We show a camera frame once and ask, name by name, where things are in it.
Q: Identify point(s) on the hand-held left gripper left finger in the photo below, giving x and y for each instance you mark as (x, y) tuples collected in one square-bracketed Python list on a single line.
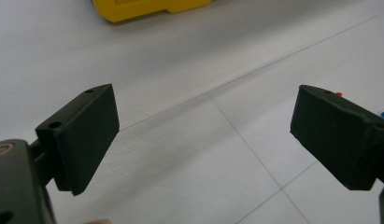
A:
[(83, 140)]

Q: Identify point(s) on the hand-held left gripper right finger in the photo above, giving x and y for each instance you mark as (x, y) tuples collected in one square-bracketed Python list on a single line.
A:
[(339, 137)]

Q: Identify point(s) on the small red piece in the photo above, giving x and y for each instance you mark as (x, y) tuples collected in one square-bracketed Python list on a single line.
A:
[(338, 94)]

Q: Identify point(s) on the yellow black drawer organizer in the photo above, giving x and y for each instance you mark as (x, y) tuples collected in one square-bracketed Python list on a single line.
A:
[(133, 7)]

